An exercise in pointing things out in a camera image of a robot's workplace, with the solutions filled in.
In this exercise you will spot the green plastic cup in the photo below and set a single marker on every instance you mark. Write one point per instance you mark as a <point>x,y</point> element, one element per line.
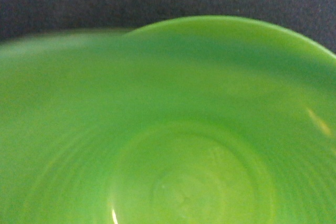
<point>206,119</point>

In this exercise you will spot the green plastic bowl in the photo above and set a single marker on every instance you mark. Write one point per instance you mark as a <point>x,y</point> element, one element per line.
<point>57,41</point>

